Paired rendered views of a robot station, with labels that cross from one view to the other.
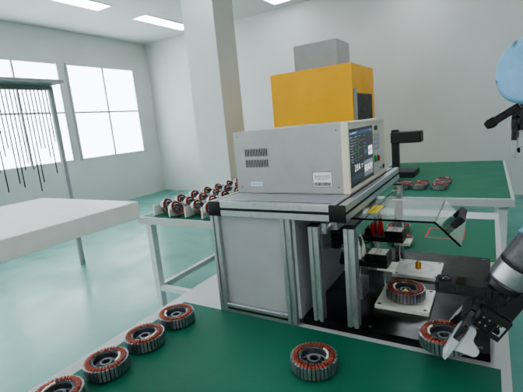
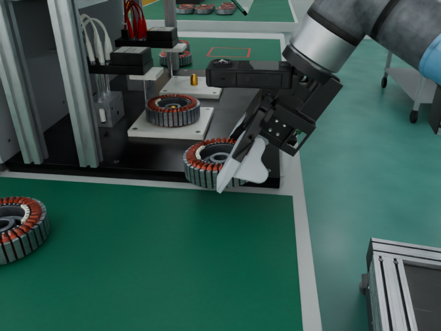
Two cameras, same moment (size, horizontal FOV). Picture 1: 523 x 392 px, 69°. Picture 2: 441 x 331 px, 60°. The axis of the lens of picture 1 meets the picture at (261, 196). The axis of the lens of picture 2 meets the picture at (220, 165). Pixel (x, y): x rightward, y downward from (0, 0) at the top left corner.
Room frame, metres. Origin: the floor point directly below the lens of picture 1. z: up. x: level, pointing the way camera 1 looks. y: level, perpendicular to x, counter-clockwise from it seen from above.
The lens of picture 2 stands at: (0.33, -0.18, 1.08)
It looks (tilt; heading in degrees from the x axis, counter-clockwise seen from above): 29 degrees down; 335
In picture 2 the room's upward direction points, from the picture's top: straight up
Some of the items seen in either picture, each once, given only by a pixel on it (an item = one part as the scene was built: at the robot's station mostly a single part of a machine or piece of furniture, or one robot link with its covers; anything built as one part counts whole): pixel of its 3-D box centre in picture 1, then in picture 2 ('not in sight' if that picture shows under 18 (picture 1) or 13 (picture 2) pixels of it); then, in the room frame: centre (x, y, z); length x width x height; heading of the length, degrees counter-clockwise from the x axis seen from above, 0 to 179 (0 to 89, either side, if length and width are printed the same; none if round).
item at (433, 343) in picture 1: (444, 337); (220, 161); (0.80, -0.40, 0.81); 0.11 x 0.11 x 0.04
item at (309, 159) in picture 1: (314, 152); not in sight; (1.34, -0.20, 1.22); 0.44 x 0.39 x 0.20; 148
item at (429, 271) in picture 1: (418, 269); (194, 86); (1.27, -0.53, 0.78); 0.15 x 0.15 x 0.01; 58
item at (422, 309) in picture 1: (405, 299); (173, 121); (1.06, -0.41, 0.78); 0.15 x 0.15 x 0.01; 58
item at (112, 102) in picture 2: (358, 285); (105, 108); (1.14, -0.28, 0.80); 0.07 x 0.05 x 0.06; 148
